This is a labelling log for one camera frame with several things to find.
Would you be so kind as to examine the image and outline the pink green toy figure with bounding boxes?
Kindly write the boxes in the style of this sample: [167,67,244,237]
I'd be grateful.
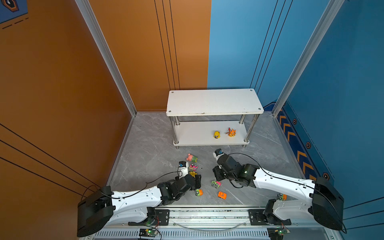
[186,154,198,163]

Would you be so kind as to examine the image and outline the orange dragon toy figure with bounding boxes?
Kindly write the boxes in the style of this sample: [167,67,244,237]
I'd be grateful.
[226,128,236,137]

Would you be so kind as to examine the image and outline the orange green toy truck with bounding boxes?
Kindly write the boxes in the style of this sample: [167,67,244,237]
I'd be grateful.
[277,193,288,201]

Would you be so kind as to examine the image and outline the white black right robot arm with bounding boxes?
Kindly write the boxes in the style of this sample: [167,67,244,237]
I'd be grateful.
[213,149,345,231]

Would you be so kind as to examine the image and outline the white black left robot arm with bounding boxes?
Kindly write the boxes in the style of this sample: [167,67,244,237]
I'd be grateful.
[77,174,202,238]

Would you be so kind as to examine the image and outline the white two-tier shelf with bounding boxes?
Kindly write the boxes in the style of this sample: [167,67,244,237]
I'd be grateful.
[166,89,264,148]

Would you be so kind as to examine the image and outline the yellow pikachu toy figure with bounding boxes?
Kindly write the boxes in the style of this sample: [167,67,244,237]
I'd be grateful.
[189,171,198,177]

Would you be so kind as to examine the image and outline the green orange toy car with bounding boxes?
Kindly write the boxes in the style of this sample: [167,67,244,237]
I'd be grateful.
[195,189,203,196]

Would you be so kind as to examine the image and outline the green circuit board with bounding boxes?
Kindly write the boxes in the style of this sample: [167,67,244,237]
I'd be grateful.
[138,228,160,240]
[268,228,291,240]

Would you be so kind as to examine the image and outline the right green circuit board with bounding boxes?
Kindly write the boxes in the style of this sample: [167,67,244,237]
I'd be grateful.
[268,228,291,240]

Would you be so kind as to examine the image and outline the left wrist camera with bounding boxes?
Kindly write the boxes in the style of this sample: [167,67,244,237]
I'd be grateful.
[178,161,189,178]

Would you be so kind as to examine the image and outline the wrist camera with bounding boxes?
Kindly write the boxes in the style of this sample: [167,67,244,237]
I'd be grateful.
[178,161,189,178]
[213,149,224,160]

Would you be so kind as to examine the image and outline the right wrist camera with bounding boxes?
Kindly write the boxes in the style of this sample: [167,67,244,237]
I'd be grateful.
[213,149,224,160]

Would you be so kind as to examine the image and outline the right aluminium corner post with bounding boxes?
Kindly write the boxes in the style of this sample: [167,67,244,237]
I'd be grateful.
[272,0,345,118]

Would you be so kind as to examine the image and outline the aluminium corner post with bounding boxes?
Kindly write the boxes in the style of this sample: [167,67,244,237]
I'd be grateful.
[272,0,345,118]
[75,0,137,117]

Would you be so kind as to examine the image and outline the left aluminium corner post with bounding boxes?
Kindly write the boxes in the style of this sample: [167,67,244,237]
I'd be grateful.
[75,0,137,117]

